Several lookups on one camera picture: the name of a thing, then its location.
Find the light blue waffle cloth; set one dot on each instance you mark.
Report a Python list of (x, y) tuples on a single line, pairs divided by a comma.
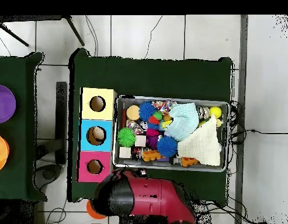
[(183, 121)]

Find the black camera tripod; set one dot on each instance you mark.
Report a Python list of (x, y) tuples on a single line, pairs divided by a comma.
[(74, 31)]

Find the yellow ball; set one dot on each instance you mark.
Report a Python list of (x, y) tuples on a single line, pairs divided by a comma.
[(215, 112)]

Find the peach round foam disc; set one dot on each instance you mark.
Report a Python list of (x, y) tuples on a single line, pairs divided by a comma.
[(133, 112)]

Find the orange cup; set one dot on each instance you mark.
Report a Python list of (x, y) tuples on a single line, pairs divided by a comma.
[(93, 213)]

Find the dark green tablecloth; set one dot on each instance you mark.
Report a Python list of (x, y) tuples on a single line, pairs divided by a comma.
[(19, 163), (157, 77)]

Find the colourful fabric scrunchie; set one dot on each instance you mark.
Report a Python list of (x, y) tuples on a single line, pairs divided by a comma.
[(163, 105)]

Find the orange toy brick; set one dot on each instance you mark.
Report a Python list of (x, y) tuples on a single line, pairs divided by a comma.
[(189, 161), (151, 155)]

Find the green spiky ball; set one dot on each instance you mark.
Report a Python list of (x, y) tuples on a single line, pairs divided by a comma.
[(126, 137)]

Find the orange bowl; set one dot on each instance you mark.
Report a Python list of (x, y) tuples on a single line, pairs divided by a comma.
[(0, 151)]

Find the purple bowl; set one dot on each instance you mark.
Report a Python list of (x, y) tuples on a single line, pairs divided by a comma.
[(3, 103)]

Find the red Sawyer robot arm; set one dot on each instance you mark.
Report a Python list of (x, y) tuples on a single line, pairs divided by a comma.
[(146, 196)]

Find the black floor stand base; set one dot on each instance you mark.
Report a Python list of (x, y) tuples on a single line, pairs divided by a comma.
[(61, 116)]

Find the blue spiky ball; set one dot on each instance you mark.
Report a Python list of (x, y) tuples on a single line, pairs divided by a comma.
[(167, 146), (147, 111)]

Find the silver mesh bin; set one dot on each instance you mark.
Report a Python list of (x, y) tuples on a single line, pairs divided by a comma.
[(122, 102)]

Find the wooden box with three holes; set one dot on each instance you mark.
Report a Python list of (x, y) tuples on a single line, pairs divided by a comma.
[(107, 140)]

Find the cream waffle cloth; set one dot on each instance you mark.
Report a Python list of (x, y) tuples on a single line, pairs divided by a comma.
[(202, 144)]

